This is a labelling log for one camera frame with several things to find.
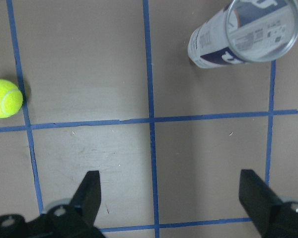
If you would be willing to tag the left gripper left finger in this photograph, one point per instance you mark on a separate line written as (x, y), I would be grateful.
(73, 220)

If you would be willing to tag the tennis ball far left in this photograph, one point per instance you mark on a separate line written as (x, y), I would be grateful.
(11, 99)

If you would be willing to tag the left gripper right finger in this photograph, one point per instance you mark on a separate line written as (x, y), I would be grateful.
(272, 216)

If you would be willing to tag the white tennis ball can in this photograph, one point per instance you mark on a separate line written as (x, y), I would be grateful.
(245, 31)

